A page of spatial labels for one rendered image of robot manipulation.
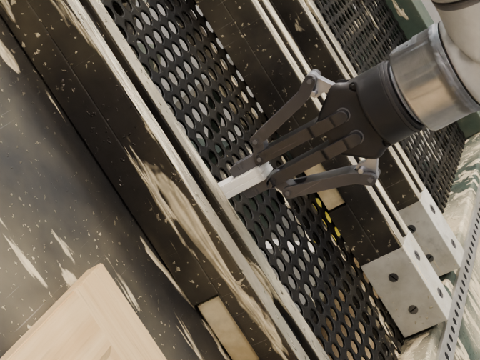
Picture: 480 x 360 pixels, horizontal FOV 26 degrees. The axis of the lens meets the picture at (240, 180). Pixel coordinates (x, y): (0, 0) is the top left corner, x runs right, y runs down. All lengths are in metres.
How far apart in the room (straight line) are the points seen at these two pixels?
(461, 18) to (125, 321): 0.39
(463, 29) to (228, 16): 0.55
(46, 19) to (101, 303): 0.28
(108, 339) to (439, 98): 0.36
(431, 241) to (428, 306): 0.17
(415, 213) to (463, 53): 0.71
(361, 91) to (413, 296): 0.56
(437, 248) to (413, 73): 0.72
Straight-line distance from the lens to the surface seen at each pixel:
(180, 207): 1.02
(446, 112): 0.97
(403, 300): 1.49
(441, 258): 1.65
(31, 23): 1.03
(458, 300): 1.63
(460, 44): 0.94
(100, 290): 0.93
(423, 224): 1.63
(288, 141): 1.03
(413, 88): 0.96
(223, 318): 1.06
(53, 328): 0.86
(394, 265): 1.47
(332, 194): 1.45
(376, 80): 0.98
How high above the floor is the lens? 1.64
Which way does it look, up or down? 22 degrees down
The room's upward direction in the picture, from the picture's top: straight up
